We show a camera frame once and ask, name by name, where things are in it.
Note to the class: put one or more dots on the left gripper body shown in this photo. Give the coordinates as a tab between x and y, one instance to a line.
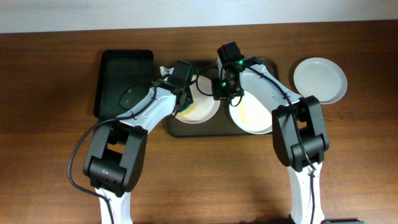
190	100

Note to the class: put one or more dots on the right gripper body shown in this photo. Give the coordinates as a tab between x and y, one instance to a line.
223	89

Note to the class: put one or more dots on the green and yellow sponge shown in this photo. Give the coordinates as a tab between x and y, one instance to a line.
186	110

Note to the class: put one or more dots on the pale pink plate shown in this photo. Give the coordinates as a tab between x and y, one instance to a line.
206	108

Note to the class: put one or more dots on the light grey plate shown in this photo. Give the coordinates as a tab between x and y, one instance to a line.
321	78

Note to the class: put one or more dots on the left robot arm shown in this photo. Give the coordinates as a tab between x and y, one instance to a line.
115	158

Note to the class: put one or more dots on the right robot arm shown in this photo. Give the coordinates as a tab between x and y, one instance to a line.
299	133

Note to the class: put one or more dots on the dark brown serving tray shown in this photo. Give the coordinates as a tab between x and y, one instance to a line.
220	124

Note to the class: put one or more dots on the black rectangular sponge tray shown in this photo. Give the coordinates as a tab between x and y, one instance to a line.
124	80

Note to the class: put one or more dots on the cream white plate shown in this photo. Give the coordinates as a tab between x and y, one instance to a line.
250	115

